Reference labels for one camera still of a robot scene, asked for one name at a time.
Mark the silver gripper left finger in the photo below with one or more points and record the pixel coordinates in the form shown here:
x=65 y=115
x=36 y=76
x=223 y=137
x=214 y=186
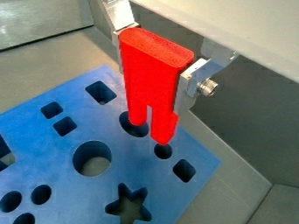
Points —
x=119 y=15

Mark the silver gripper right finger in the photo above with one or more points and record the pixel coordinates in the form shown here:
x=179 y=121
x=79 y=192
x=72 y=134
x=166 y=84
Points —
x=195 y=78

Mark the red two-legged peg block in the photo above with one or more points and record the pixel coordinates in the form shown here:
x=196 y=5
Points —
x=152 y=61

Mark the blue shape sorter board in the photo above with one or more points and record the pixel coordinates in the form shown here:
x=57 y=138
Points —
x=76 y=164

